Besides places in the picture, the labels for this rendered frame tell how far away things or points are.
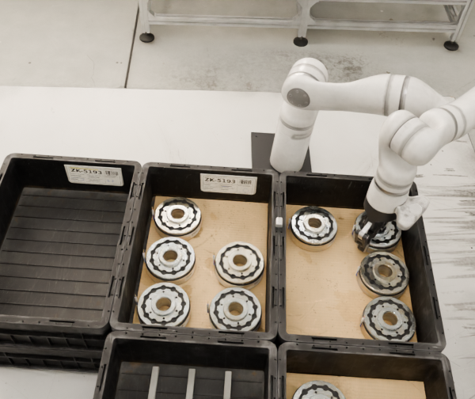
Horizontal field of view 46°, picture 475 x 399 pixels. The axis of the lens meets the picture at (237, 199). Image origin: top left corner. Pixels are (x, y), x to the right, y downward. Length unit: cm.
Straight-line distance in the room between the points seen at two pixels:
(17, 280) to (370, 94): 84
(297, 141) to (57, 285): 67
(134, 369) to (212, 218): 38
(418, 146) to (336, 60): 214
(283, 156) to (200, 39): 177
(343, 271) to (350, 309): 9
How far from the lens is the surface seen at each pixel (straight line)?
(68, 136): 167
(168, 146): 160
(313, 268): 122
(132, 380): 111
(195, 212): 125
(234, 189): 127
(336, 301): 119
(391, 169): 106
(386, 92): 126
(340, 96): 128
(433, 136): 100
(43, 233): 130
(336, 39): 325
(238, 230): 125
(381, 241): 125
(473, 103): 115
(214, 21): 307
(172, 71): 295
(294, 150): 146
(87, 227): 129
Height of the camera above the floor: 185
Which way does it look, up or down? 52 degrees down
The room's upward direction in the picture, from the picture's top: 4 degrees clockwise
